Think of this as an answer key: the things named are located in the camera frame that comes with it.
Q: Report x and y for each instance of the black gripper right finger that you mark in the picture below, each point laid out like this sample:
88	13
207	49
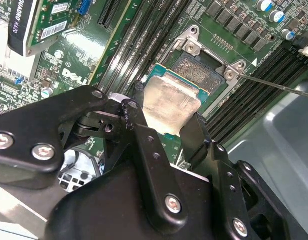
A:
226	190

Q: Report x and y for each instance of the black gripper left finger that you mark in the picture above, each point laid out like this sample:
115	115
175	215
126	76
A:
31	125

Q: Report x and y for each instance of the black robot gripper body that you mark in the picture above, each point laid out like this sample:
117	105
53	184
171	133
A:
106	215

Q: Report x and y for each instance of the silver topped CPU chip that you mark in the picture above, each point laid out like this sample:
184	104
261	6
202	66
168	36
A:
169	100

